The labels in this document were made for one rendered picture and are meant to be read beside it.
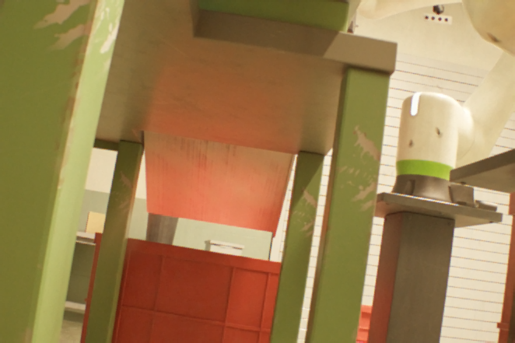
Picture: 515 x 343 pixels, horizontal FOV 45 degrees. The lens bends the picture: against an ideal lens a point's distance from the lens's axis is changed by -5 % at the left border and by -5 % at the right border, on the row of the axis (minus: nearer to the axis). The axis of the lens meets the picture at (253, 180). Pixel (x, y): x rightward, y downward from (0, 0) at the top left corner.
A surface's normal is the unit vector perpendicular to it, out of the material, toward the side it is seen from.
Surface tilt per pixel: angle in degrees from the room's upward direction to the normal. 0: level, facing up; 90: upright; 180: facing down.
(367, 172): 90
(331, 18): 90
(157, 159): 150
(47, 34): 90
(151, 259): 90
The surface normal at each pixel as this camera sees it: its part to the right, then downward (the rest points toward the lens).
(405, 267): 0.14, -0.12
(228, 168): -0.11, 0.77
